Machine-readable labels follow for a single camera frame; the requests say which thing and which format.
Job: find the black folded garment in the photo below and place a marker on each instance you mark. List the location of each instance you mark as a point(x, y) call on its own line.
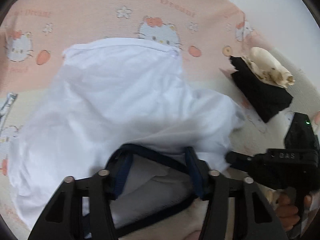
point(262, 97)

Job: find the pink cat print blanket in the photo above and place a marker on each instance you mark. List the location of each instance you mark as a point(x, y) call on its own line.
point(87, 5)

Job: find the light blue printed garment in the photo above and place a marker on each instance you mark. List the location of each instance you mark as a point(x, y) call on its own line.
point(7, 107)

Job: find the person's right hand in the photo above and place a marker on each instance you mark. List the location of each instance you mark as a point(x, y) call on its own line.
point(287, 210)

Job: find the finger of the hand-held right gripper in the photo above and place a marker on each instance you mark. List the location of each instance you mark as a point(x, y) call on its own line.
point(241, 161)

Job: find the cream folded garment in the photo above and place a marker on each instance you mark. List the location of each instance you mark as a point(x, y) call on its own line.
point(267, 67)

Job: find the white shirt with navy trim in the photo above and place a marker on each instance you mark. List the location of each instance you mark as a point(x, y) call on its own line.
point(120, 105)

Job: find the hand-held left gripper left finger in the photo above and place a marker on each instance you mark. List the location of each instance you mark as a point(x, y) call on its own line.
point(123, 177)

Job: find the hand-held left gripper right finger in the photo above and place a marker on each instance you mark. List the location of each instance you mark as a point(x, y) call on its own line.
point(196, 177)

